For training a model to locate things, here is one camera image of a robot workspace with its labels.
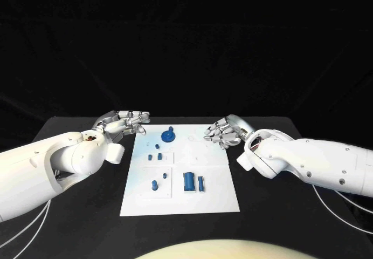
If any thick blue cylinder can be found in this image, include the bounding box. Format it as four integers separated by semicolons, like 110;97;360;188
183;172;196;192

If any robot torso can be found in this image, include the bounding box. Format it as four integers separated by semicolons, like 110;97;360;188
134;238;321;259

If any white task board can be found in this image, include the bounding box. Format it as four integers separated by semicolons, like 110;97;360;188
120;124;241;217

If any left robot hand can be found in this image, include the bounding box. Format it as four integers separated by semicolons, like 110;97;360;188
92;110;151;142

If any white cable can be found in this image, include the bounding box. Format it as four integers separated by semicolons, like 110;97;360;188
13;200;53;259
334;190;373;215
0;199;52;248
311;184;373;235

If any blue gear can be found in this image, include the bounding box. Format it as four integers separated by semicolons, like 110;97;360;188
161;126;177;144

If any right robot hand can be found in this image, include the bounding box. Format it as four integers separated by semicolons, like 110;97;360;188
203;114;258;150

